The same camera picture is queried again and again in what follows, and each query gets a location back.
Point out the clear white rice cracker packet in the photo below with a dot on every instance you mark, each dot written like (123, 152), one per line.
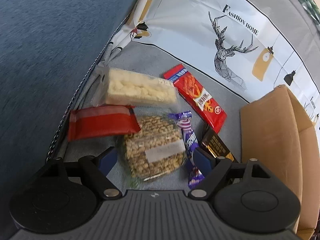
(140, 87)

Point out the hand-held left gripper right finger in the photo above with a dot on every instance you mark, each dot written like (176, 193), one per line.
(202, 161)

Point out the brown cardboard box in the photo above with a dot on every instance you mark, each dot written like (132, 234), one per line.
(270, 135)

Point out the red snack stick packet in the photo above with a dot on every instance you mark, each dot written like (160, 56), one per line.
(197, 97)

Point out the green checkered cloth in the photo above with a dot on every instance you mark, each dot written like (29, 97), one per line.
(308, 0)

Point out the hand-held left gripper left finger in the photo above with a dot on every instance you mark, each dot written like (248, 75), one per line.
(108, 158)

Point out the dark red wrapper packet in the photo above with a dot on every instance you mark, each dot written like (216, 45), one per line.
(100, 122)

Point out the deer print white pillow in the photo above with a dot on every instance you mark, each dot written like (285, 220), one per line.
(200, 17)

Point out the clear peanut brittle packet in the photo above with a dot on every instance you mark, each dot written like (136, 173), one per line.
(152, 142)

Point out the purple candy wrapper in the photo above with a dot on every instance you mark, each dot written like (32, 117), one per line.
(188, 140)

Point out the black gold snack packet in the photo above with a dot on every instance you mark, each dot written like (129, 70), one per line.
(217, 145)

